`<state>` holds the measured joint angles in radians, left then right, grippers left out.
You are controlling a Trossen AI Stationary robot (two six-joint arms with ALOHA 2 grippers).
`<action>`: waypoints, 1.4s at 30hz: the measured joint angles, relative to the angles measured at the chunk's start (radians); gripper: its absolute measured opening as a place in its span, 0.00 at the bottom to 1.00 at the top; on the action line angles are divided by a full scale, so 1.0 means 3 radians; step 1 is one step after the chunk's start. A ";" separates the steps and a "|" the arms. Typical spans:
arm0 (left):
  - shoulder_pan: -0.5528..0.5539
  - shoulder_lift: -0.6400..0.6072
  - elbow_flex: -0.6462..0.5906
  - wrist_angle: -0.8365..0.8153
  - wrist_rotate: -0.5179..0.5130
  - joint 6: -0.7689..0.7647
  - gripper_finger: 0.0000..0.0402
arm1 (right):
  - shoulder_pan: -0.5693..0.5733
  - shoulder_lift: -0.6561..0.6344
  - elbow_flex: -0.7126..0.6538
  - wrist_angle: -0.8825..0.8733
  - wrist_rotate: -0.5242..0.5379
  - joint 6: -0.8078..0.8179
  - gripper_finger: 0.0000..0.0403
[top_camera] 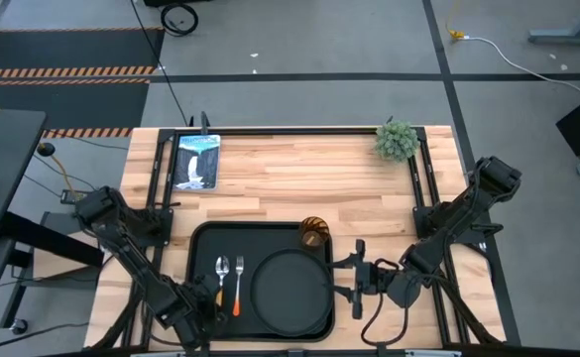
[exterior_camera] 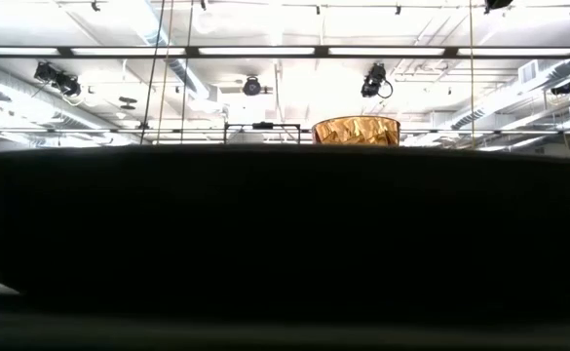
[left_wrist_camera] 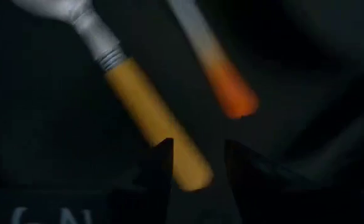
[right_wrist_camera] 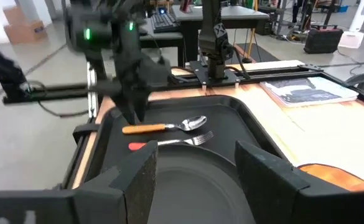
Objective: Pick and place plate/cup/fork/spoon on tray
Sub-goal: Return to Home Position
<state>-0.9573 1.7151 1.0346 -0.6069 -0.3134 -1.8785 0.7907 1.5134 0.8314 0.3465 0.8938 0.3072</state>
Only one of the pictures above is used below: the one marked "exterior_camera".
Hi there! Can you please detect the thin hanging cable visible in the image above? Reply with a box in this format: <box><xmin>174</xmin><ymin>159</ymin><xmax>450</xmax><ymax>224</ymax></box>
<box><xmin>155</xmin><ymin>0</ymin><xmax>175</xmax><ymax>146</ymax></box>

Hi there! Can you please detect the black hanging cable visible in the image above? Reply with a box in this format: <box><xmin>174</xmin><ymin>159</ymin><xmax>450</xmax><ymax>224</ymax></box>
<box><xmin>139</xmin><ymin>0</ymin><xmax>168</xmax><ymax>146</ymax></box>

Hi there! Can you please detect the thin black frame bar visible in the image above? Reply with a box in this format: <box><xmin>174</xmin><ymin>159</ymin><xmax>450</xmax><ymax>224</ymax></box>
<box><xmin>0</xmin><ymin>128</ymin><xmax>570</xmax><ymax>137</ymax></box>

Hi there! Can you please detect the silver ceiling air duct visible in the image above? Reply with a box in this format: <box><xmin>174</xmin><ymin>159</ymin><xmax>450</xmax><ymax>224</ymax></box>
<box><xmin>447</xmin><ymin>58</ymin><xmax>570</xmax><ymax>133</ymax></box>

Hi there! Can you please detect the black frame bar with lights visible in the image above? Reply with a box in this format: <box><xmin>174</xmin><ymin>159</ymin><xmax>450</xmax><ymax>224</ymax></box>
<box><xmin>0</xmin><ymin>45</ymin><xmax>570</xmax><ymax>60</ymax></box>

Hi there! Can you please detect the gold faceted cup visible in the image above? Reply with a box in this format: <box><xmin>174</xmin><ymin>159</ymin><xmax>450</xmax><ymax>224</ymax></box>
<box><xmin>311</xmin><ymin>115</ymin><xmax>402</xmax><ymax>147</ymax></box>

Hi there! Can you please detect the black metal stand frame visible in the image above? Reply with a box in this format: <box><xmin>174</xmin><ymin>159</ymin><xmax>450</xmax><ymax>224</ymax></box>
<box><xmin>222</xmin><ymin>121</ymin><xmax>303</xmax><ymax>146</ymax></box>

